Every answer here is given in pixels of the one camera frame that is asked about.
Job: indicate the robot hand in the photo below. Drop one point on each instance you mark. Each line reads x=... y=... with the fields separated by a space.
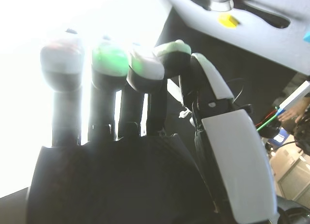
x=109 y=180

